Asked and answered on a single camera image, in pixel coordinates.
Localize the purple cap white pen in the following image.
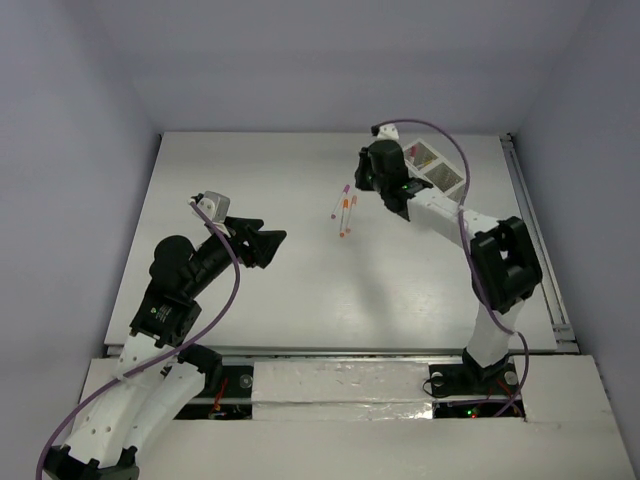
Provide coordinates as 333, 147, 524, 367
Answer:
330, 184, 350, 219

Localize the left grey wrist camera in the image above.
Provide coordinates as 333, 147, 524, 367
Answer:
189, 190, 231, 224

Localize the pale pink cap pen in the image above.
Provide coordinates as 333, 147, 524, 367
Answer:
344, 195, 358, 234

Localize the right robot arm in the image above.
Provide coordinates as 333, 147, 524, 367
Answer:
355, 139, 543, 398

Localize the white two-compartment container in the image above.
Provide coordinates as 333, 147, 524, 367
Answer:
402, 139, 466, 205

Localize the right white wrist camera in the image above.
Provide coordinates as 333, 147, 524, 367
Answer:
370, 123, 400, 142

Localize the orange cap white pen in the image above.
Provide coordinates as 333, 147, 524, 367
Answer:
339, 198, 349, 238

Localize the aluminium rail right side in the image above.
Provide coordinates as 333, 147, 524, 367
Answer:
500, 133, 580, 354

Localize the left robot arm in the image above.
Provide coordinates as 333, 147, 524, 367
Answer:
36, 217, 286, 479

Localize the white foam front panel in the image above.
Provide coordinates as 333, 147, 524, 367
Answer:
251, 360, 433, 422

